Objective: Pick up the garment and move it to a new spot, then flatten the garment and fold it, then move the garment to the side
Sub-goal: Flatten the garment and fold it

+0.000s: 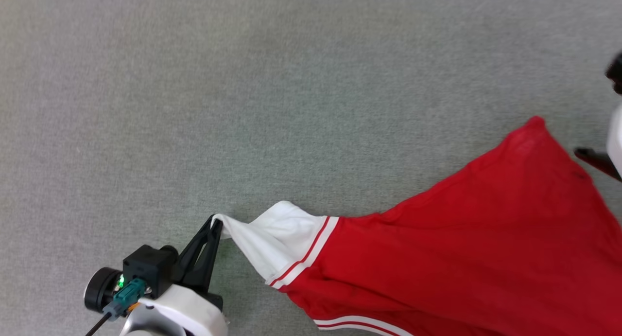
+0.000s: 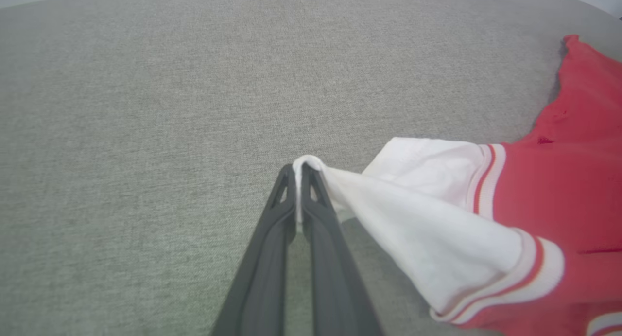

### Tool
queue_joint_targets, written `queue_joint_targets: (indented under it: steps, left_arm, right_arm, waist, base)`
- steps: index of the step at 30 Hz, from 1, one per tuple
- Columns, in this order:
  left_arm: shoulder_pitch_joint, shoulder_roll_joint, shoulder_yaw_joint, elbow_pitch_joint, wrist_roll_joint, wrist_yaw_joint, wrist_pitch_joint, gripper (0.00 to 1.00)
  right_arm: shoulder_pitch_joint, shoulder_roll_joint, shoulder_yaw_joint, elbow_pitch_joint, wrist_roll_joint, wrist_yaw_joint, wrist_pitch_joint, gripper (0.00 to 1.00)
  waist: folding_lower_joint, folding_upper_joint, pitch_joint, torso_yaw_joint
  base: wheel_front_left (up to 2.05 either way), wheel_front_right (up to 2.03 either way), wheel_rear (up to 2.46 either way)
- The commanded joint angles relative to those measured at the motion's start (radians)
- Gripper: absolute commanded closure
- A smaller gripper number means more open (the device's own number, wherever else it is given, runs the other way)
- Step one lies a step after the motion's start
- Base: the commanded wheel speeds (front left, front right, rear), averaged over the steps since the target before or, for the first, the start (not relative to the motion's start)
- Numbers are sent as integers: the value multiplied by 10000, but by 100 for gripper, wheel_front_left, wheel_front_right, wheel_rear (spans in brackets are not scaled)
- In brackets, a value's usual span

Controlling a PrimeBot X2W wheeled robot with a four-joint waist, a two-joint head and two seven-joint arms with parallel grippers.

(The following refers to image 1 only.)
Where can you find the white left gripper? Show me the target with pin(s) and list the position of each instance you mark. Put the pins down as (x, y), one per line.
(187, 311)

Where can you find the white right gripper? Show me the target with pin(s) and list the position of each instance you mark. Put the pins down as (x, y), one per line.
(616, 141)

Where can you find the red garment with white sleeves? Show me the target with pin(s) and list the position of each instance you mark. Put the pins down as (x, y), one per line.
(461, 248)

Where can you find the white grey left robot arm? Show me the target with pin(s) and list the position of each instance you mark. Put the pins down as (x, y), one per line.
(130, 327)

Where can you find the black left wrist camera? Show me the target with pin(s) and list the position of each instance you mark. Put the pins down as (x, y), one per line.
(146, 268)

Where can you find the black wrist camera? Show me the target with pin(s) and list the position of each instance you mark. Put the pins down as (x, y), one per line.
(146, 268)
(616, 73)

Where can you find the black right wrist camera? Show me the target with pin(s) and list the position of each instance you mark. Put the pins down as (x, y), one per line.
(616, 73)

